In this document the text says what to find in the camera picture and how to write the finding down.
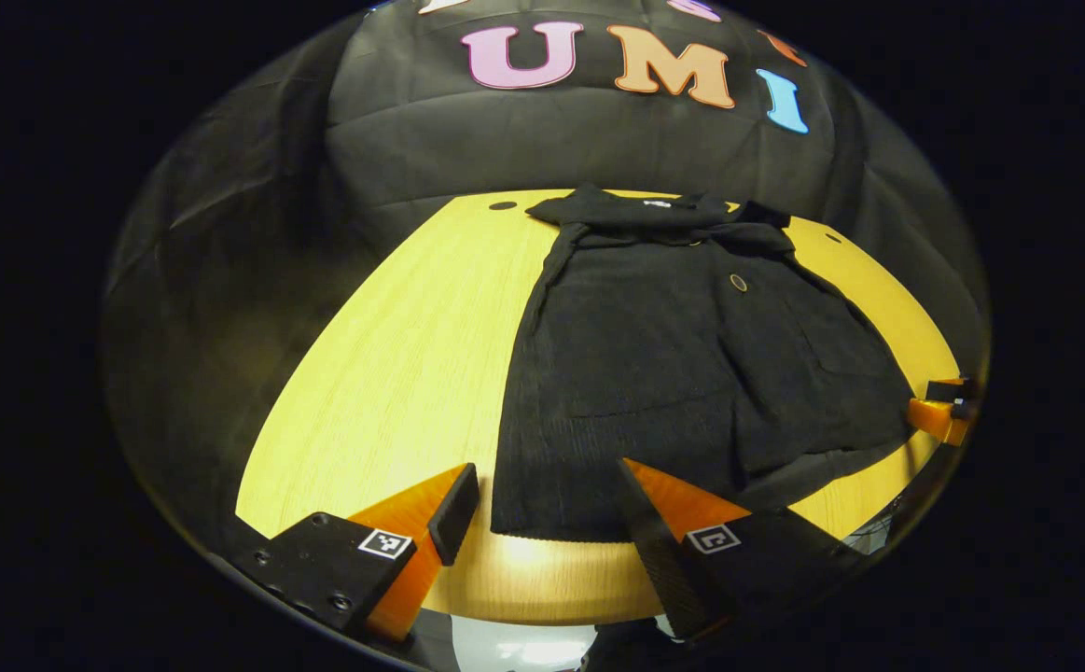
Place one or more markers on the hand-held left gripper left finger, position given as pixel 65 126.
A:
pixel 456 513

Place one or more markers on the black button-up garment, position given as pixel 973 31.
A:
pixel 654 373

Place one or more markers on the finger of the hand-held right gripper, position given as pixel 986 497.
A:
pixel 934 415

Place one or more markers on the black backdrop cloth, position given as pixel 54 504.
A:
pixel 430 140

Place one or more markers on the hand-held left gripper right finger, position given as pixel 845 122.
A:
pixel 659 560

